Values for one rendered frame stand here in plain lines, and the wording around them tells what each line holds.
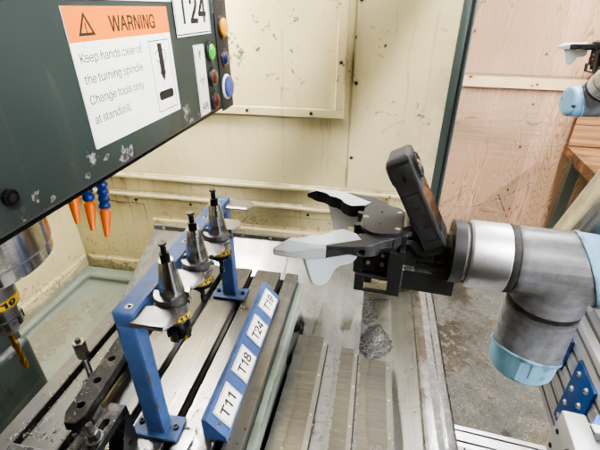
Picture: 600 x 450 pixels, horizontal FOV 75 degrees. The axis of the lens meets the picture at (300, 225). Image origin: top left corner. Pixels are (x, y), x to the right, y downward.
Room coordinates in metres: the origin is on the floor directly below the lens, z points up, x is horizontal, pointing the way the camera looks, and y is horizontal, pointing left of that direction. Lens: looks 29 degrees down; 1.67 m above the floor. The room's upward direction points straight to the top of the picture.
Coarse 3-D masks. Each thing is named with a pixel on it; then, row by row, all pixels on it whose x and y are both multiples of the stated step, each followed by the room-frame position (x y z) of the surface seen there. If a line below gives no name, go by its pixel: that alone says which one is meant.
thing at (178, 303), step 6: (186, 282) 0.58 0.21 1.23; (186, 288) 0.56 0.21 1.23; (156, 294) 0.54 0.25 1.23; (186, 294) 0.55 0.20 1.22; (156, 300) 0.53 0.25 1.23; (162, 300) 0.52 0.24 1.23; (168, 300) 0.52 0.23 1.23; (174, 300) 0.52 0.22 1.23; (180, 300) 0.53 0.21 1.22; (186, 300) 0.55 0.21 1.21; (162, 306) 0.52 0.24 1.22; (168, 306) 0.52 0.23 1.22; (174, 306) 0.53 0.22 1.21; (180, 306) 0.53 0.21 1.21
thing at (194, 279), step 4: (180, 272) 0.62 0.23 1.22; (184, 272) 0.62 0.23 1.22; (188, 272) 0.62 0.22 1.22; (192, 272) 0.62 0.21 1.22; (196, 272) 0.62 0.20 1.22; (200, 272) 0.62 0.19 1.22; (180, 276) 0.61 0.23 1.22; (184, 276) 0.61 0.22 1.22; (188, 276) 0.61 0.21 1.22; (192, 276) 0.61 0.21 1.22; (196, 276) 0.61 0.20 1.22; (200, 276) 0.61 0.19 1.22; (184, 280) 0.59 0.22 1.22; (188, 280) 0.59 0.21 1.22; (192, 280) 0.59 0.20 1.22; (196, 280) 0.59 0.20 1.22; (200, 280) 0.60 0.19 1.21; (188, 284) 0.58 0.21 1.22; (192, 284) 0.58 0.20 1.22; (196, 284) 0.58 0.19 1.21; (200, 284) 0.59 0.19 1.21; (192, 288) 0.58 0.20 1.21
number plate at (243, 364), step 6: (240, 348) 0.67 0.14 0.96; (246, 348) 0.68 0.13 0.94; (240, 354) 0.66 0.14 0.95; (246, 354) 0.67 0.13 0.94; (252, 354) 0.68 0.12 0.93; (240, 360) 0.64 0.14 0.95; (246, 360) 0.65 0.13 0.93; (252, 360) 0.66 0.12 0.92; (234, 366) 0.62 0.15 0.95; (240, 366) 0.63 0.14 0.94; (246, 366) 0.64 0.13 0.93; (252, 366) 0.65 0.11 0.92; (234, 372) 0.61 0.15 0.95; (240, 372) 0.62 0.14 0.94; (246, 372) 0.63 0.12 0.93; (240, 378) 0.60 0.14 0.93; (246, 378) 0.61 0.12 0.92
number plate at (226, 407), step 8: (224, 384) 0.57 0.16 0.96; (224, 392) 0.55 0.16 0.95; (232, 392) 0.56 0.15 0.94; (224, 400) 0.54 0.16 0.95; (232, 400) 0.55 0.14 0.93; (216, 408) 0.51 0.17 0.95; (224, 408) 0.52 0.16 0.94; (232, 408) 0.53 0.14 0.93; (216, 416) 0.50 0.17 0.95; (224, 416) 0.51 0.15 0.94; (232, 416) 0.52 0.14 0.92
